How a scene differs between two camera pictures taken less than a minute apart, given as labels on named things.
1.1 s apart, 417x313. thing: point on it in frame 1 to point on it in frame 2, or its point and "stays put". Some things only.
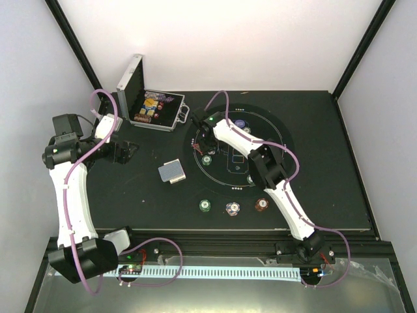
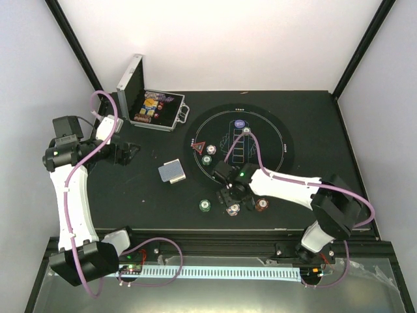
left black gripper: x=124 y=157 stays put
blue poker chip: x=240 y=123 stays put
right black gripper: x=206 y=147 to x=227 y=199
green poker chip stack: x=204 y=205 stays put
